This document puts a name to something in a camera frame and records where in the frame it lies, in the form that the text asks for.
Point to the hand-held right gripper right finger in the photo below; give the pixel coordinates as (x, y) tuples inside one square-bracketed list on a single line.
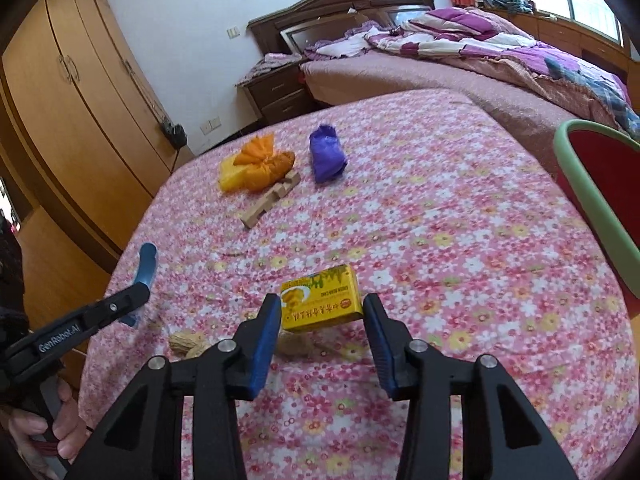
[(382, 350)]

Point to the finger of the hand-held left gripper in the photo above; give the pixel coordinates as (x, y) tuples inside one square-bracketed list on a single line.
[(120, 305)]

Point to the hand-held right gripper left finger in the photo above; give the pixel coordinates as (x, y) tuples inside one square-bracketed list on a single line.
[(262, 345)]

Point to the small yellow printed box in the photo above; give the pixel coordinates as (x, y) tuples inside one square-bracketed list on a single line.
[(320, 300)]

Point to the wooden block piece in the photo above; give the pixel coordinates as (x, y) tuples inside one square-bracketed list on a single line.
[(267, 200)]

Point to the orange knotted plastic bag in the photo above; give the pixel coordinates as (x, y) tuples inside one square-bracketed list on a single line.
[(265, 167)]

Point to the purple plastic bag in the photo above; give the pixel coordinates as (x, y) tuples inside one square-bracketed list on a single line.
[(327, 157)]

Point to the red bucket with green rim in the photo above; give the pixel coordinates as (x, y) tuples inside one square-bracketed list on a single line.
[(605, 185)]

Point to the person's left hand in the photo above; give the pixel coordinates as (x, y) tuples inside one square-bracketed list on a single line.
[(75, 425)]

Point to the peanut in shell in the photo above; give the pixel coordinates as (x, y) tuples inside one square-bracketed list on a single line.
[(295, 345), (181, 342), (200, 351)]

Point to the light wooden shelf unit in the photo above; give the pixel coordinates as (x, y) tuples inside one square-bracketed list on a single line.
[(55, 270)]

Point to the person's dark patterned clothing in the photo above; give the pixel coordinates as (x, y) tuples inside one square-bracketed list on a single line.
[(10, 270)]

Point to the pink floral tablecloth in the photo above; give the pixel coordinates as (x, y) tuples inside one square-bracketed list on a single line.
[(425, 240)]

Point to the black plug adapter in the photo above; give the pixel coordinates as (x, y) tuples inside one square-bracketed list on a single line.
[(174, 134)]

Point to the light wooden wardrobe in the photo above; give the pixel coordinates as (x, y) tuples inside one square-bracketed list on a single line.
[(75, 110)]

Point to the dark wooden nightstand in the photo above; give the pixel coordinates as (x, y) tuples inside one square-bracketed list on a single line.
[(280, 95)]

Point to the bed with pink sheet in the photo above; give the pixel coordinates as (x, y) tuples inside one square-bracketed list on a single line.
[(400, 77)]

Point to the pink cloth on nightstand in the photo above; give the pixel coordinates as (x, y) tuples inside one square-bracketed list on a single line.
[(270, 65)]

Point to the white pillow with purple frill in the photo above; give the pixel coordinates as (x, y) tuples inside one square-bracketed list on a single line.
[(340, 47)]

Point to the dark wooden headboard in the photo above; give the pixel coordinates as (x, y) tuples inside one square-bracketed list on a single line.
[(280, 20)]

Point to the purple and white quilt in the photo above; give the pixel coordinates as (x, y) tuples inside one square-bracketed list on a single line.
[(475, 35)]

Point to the blue plaid cloth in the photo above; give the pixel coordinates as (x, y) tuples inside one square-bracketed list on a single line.
[(595, 90)]

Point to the pile of grey-blue clothes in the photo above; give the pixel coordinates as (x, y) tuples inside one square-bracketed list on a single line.
[(512, 5)]

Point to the low wooden cabinet row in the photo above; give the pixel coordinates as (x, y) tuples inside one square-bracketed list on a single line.
[(575, 35)]

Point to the wall power socket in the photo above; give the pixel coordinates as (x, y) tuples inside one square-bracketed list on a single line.
[(211, 124)]

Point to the wall light switch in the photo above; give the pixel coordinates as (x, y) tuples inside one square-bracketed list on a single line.
[(233, 32)]

